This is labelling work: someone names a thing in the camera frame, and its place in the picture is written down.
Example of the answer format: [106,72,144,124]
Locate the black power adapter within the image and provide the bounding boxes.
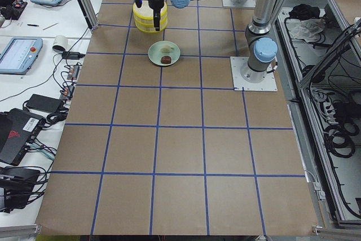
[61,51,85,60]

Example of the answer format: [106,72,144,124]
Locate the brown chocolate bun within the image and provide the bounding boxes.
[161,56,172,64]

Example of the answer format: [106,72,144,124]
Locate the yellow steamer top layer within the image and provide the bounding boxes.
[133,1,168,24]

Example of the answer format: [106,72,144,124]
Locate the black laptop charger brick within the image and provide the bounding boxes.
[26,94,64,113]

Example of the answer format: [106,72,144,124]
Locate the lower blue teach pendant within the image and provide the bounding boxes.
[1,37,43,75]

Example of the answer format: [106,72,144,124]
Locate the black red mini computer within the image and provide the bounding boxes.
[1,108,46,166]

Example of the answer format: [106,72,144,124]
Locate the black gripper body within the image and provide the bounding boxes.
[148,0,164,10]

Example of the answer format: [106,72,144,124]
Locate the white steamed bun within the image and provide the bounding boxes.
[161,45,174,53]

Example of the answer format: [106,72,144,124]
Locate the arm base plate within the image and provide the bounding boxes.
[230,56,278,92]
[222,0,256,10]

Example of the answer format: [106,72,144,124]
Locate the white tape roll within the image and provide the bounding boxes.
[52,35,68,53]

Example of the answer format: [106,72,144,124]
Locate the yellow steamer lower layers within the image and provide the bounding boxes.
[134,18,168,33]

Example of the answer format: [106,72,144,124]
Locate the pale green plate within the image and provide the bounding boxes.
[148,41,181,67]

